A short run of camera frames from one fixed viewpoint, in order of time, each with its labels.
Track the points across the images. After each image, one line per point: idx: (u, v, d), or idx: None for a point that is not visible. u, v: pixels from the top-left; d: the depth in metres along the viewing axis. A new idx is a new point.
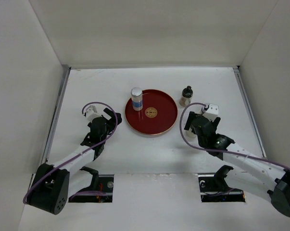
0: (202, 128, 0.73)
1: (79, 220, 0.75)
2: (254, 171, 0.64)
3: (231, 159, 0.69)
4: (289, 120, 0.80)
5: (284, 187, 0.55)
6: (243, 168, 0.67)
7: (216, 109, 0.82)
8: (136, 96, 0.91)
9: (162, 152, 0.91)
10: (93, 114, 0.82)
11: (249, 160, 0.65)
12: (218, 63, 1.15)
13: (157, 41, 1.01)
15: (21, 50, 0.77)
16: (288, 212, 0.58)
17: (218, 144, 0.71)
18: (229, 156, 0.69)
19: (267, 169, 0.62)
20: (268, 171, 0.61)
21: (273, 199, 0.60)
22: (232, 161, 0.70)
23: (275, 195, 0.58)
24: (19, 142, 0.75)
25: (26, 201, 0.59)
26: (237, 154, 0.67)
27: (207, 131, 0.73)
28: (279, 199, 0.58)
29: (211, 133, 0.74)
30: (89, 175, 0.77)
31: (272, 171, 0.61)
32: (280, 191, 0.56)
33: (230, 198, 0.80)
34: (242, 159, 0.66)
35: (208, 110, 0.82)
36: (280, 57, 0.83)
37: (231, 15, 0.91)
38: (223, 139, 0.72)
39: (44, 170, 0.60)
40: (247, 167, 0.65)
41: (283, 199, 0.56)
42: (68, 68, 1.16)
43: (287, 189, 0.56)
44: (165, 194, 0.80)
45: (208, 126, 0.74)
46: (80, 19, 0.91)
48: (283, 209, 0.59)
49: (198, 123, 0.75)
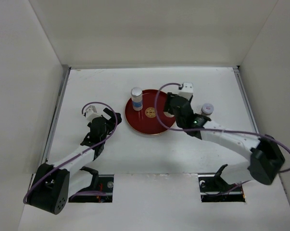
0: (181, 109, 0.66)
1: (79, 220, 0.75)
2: (231, 145, 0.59)
3: (208, 135, 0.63)
4: (289, 119, 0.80)
5: (259, 155, 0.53)
6: (221, 144, 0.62)
7: (191, 87, 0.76)
8: (136, 96, 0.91)
9: (162, 152, 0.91)
10: (93, 114, 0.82)
11: (226, 134, 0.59)
12: (217, 63, 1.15)
13: (157, 41, 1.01)
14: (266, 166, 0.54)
15: (21, 50, 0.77)
16: (265, 181, 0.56)
17: (195, 123, 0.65)
18: (207, 133, 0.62)
19: (243, 140, 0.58)
20: (244, 142, 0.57)
21: (252, 170, 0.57)
22: (210, 138, 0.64)
23: (251, 164, 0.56)
24: (19, 142, 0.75)
25: (26, 201, 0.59)
26: (213, 130, 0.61)
27: (185, 111, 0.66)
28: (256, 168, 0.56)
29: (190, 113, 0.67)
30: (89, 175, 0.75)
31: (248, 141, 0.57)
32: (256, 160, 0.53)
33: (230, 198, 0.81)
34: (219, 134, 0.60)
35: (182, 89, 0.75)
36: (280, 56, 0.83)
37: (231, 15, 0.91)
38: (201, 118, 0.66)
39: (44, 171, 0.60)
40: (224, 142, 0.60)
41: (259, 167, 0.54)
42: (68, 68, 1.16)
43: (262, 158, 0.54)
44: (165, 194, 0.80)
45: (187, 107, 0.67)
46: (80, 19, 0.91)
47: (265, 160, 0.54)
48: (261, 178, 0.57)
49: (177, 104, 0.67)
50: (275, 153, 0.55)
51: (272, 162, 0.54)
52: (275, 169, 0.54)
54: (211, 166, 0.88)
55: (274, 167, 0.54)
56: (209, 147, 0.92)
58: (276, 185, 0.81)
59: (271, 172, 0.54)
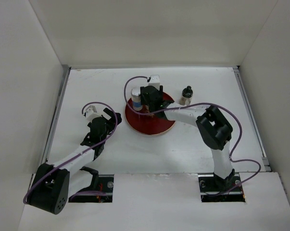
0: (149, 95, 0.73)
1: (79, 220, 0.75)
2: (186, 119, 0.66)
3: (171, 115, 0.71)
4: (289, 119, 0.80)
5: (203, 120, 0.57)
6: (181, 120, 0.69)
7: (157, 78, 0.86)
8: (136, 96, 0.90)
9: (162, 152, 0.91)
10: (93, 114, 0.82)
11: (182, 110, 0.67)
12: (217, 63, 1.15)
13: (157, 41, 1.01)
14: (211, 130, 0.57)
15: (22, 50, 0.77)
16: (215, 145, 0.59)
17: (161, 107, 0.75)
18: (170, 113, 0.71)
19: (193, 111, 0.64)
20: (194, 113, 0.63)
21: (203, 136, 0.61)
22: (172, 117, 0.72)
23: (199, 131, 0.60)
24: (19, 142, 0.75)
25: (26, 201, 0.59)
26: (172, 109, 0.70)
27: (153, 97, 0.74)
28: (204, 134, 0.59)
29: (157, 98, 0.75)
30: (89, 175, 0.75)
31: (197, 112, 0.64)
32: (200, 124, 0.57)
33: (230, 198, 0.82)
34: (177, 111, 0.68)
35: (149, 81, 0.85)
36: (280, 56, 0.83)
37: (231, 15, 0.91)
38: (167, 103, 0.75)
39: (45, 170, 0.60)
40: (182, 118, 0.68)
41: (205, 132, 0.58)
42: (68, 68, 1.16)
43: (207, 123, 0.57)
44: (165, 194, 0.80)
45: (155, 93, 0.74)
46: (80, 19, 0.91)
47: (210, 126, 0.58)
48: (212, 144, 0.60)
49: (145, 91, 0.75)
50: (220, 121, 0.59)
51: (219, 129, 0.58)
52: (222, 134, 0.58)
54: (210, 166, 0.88)
55: (220, 132, 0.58)
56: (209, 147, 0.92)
58: (276, 186, 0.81)
59: (217, 136, 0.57)
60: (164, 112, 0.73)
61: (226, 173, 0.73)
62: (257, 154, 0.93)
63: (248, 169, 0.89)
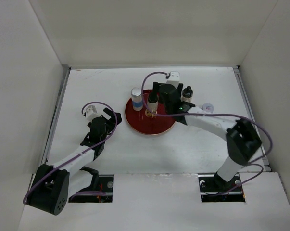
0: (169, 96, 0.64)
1: (79, 220, 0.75)
2: (210, 128, 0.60)
3: (192, 121, 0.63)
4: (289, 119, 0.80)
5: (234, 134, 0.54)
6: (202, 128, 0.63)
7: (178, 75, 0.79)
8: (136, 96, 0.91)
9: (162, 152, 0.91)
10: (93, 113, 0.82)
11: (207, 118, 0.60)
12: (217, 63, 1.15)
13: (157, 41, 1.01)
14: (241, 145, 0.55)
15: (22, 50, 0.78)
16: (242, 161, 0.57)
17: (181, 109, 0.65)
18: (190, 118, 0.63)
19: (221, 121, 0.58)
20: (222, 125, 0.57)
21: (230, 150, 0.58)
22: (193, 122, 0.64)
23: (227, 144, 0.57)
24: (19, 142, 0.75)
25: (26, 201, 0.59)
26: (195, 114, 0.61)
27: (173, 98, 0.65)
28: (232, 147, 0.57)
29: (176, 99, 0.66)
30: (89, 175, 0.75)
31: (226, 123, 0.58)
32: (230, 138, 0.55)
33: (230, 198, 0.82)
34: (200, 118, 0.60)
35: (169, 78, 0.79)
36: (280, 56, 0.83)
37: (231, 15, 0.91)
38: (187, 105, 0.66)
39: (45, 171, 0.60)
40: (207, 125, 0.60)
41: (234, 146, 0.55)
42: (68, 68, 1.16)
43: (238, 137, 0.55)
44: (165, 194, 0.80)
45: (175, 93, 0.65)
46: (80, 19, 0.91)
47: (240, 140, 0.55)
48: (239, 159, 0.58)
49: (164, 90, 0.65)
50: (251, 134, 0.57)
51: (248, 143, 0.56)
52: (252, 149, 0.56)
54: (211, 166, 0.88)
55: (249, 148, 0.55)
56: (209, 147, 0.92)
58: (276, 185, 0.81)
59: (246, 152, 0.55)
60: (184, 116, 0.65)
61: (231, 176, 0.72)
62: (257, 154, 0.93)
63: (248, 169, 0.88)
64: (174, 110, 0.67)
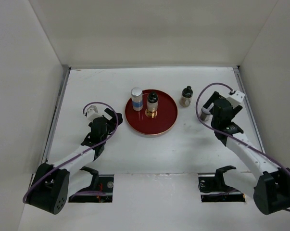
0: (221, 111, 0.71)
1: (79, 220, 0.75)
2: (249, 161, 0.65)
3: (233, 144, 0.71)
4: (289, 119, 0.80)
5: (268, 180, 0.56)
6: (240, 154, 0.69)
7: (241, 96, 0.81)
8: (136, 96, 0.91)
9: (162, 152, 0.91)
10: (94, 114, 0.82)
11: (249, 150, 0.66)
12: (218, 63, 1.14)
13: (157, 41, 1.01)
14: (272, 195, 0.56)
15: (21, 50, 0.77)
16: (264, 209, 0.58)
17: (227, 129, 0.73)
18: (232, 141, 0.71)
19: (261, 161, 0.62)
20: (261, 164, 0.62)
21: (257, 191, 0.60)
22: (232, 146, 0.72)
23: (258, 185, 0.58)
24: (19, 142, 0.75)
25: (25, 201, 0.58)
26: (239, 140, 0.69)
27: (223, 115, 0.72)
28: (260, 191, 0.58)
29: (227, 118, 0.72)
30: (89, 175, 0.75)
31: (266, 165, 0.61)
32: (262, 181, 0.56)
33: (230, 198, 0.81)
34: (243, 147, 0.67)
35: (232, 96, 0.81)
36: (280, 56, 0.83)
37: (231, 15, 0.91)
38: (234, 127, 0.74)
39: (44, 170, 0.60)
40: (245, 156, 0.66)
41: (263, 190, 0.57)
42: (68, 68, 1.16)
43: (271, 186, 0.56)
44: (165, 194, 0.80)
45: (228, 110, 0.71)
46: (80, 19, 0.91)
47: (273, 191, 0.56)
48: (261, 205, 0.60)
49: (219, 104, 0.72)
50: (287, 190, 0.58)
51: (281, 197, 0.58)
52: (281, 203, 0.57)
54: (211, 166, 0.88)
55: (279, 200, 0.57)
56: (209, 147, 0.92)
58: None
59: (272, 203, 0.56)
60: (227, 137, 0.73)
61: (234, 179, 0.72)
62: None
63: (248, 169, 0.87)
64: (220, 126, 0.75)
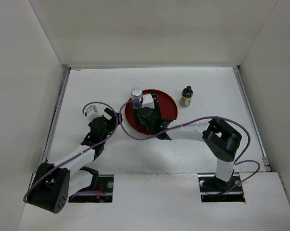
0: (146, 118, 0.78)
1: (79, 220, 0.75)
2: (191, 135, 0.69)
3: (174, 134, 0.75)
4: (288, 119, 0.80)
5: (210, 135, 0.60)
6: (184, 137, 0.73)
7: (149, 97, 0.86)
8: (136, 96, 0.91)
9: (162, 152, 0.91)
10: (93, 113, 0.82)
11: (183, 128, 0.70)
12: (218, 63, 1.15)
13: (157, 41, 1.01)
14: (221, 142, 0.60)
15: (22, 50, 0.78)
16: (227, 158, 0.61)
17: (161, 127, 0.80)
18: (171, 133, 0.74)
19: (196, 127, 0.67)
20: (198, 129, 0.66)
21: (212, 150, 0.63)
22: (176, 136, 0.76)
23: (208, 146, 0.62)
24: (19, 142, 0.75)
25: (26, 200, 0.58)
26: (174, 127, 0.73)
27: (151, 120, 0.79)
28: (213, 147, 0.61)
29: (156, 120, 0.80)
30: (89, 175, 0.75)
31: (201, 127, 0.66)
32: (208, 139, 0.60)
33: (230, 198, 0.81)
34: (179, 129, 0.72)
35: (143, 102, 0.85)
36: (279, 56, 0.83)
37: (231, 15, 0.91)
38: (166, 122, 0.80)
39: (45, 169, 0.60)
40: (185, 134, 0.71)
41: (215, 146, 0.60)
42: (68, 68, 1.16)
43: (214, 137, 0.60)
44: (165, 193, 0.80)
45: (151, 115, 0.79)
46: (80, 19, 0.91)
47: (219, 139, 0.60)
48: (224, 156, 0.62)
49: (142, 114, 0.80)
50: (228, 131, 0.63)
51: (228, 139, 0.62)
52: (232, 143, 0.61)
54: (211, 166, 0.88)
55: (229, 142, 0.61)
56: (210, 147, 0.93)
58: (276, 185, 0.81)
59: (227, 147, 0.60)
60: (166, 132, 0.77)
61: (229, 175, 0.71)
62: (258, 153, 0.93)
63: (248, 169, 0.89)
64: (157, 128, 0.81)
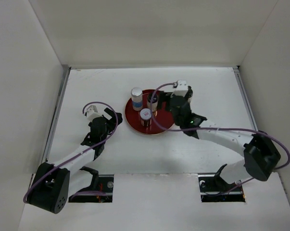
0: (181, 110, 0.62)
1: (79, 221, 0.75)
2: (226, 143, 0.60)
3: (205, 134, 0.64)
4: (288, 119, 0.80)
5: (253, 150, 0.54)
6: (215, 141, 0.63)
7: (185, 84, 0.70)
8: (136, 96, 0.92)
9: (162, 152, 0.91)
10: (93, 113, 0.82)
11: (220, 132, 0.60)
12: (218, 63, 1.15)
13: (157, 41, 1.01)
14: (261, 160, 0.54)
15: (22, 51, 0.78)
16: (261, 177, 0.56)
17: (192, 123, 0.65)
18: (203, 133, 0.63)
19: (236, 136, 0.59)
20: (238, 139, 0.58)
21: (247, 165, 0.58)
22: (205, 136, 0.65)
23: (245, 160, 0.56)
24: (19, 142, 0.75)
25: (25, 200, 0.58)
26: (208, 128, 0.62)
27: (183, 112, 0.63)
28: (250, 163, 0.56)
29: (187, 114, 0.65)
30: (89, 175, 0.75)
31: (242, 137, 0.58)
32: (249, 154, 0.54)
33: (230, 198, 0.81)
34: (214, 132, 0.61)
35: (176, 88, 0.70)
36: (279, 56, 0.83)
37: (231, 15, 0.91)
38: (198, 118, 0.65)
39: (45, 170, 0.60)
40: (220, 139, 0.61)
41: (254, 162, 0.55)
42: (68, 68, 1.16)
43: (256, 154, 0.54)
44: (165, 194, 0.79)
45: (186, 107, 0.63)
46: (80, 19, 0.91)
47: (259, 156, 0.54)
48: (257, 173, 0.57)
49: (175, 103, 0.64)
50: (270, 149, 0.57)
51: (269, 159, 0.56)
52: (272, 164, 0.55)
54: (211, 166, 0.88)
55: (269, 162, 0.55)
56: (209, 147, 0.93)
58: (276, 185, 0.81)
59: (266, 167, 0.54)
60: (195, 130, 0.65)
61: (234, 179, 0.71)
62: None
63: None
64: (185, 123, 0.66)
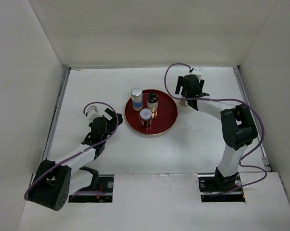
0: (189, 81, 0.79)
1: (79, 221, 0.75)
2: (215, 111, 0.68)
3: (202, 105, 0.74)
4: (288, 119, 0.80)
5: (228, 112, 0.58)
6: (209, 111, 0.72)
7: (199, 70, 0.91)
8: (136, 96, 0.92)
9: (162, 152, 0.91)
10: (94, 114, 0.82)
11: (213, 102, 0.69)
12: (218, 63, 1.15)
13: (157, 41, 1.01)
14: (233, 125, 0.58)
15: (22, 51, 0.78)
16: (232, 143, 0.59)
17: (196, 96, 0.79)
18: (201, 102, 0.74)
19: (222, 105, 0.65)
20: (222, 107, 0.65)
21: (223, 130, 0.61)
22: (204, 109, 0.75)
23: (221, 122, 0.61)
24: (19, 142, 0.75)
25: (27, 197, 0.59)
26: (205, 99, 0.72)
27: (192, 85, 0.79)
28: (224, 126, 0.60)
29: (195, 88, 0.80)
30: (89, 175, 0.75)
31: (227, 107, 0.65)
32: (223, 114, 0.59)
33: (230, 198, 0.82)
34: (207, 101, 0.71)
35: (192, 71, 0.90)
36: (279, 56, 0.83)
37: (231, 15, 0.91)
38: (203, 94, 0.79)
39: (46, 167, 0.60)
40: (211, 108, 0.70)
41: (226, 124, 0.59)
42: (68, 68, 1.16)
43: (231, 118, 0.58)
44: (165, 194, 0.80)
45: (195, 81, 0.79)
46: (80, 19, 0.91)
47: (234, 121, 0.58)
48: (229, 140, 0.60)
49: (187, 77, 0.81)
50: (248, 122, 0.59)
51: (243, 128, 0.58)
52: (244, 134, 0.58)
54: (211, 166, 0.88)
55: (242, 131, 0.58)
56: (209, 147, 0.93)
58: (276, 185, 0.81)
59: (237, 133, 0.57)
60: (196, 101, 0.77)
61: (230, 173, 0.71)
62: (258, 153, 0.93)
63: (248, 169, 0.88)
64: (191, 96, 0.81)
